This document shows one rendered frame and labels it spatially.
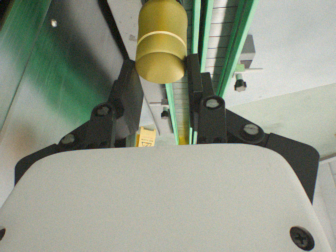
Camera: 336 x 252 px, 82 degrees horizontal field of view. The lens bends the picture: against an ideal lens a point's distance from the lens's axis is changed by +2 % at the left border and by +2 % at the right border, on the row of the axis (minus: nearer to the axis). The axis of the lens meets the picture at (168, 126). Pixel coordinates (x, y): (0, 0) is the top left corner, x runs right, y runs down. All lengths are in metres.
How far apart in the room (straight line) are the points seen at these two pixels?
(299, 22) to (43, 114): 0.72
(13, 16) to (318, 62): 0.93
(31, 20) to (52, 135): 0.14
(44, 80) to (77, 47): 0.10
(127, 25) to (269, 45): 0.50
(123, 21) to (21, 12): 0.33
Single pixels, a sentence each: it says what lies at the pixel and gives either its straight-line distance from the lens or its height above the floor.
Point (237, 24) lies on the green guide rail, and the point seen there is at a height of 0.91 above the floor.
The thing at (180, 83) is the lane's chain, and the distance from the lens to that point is 0.69.
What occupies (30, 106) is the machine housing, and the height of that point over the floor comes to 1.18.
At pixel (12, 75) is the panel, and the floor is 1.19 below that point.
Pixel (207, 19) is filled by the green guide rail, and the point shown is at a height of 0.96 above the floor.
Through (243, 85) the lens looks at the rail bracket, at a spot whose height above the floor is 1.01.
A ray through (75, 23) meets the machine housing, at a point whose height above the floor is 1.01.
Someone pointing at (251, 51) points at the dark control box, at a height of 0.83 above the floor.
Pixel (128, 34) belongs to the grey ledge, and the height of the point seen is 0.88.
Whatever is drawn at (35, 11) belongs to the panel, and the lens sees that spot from 0.24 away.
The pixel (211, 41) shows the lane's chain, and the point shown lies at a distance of 0.56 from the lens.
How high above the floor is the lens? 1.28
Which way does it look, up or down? 23 degrees down
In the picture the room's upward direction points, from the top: 178 degrees counter-clockwise
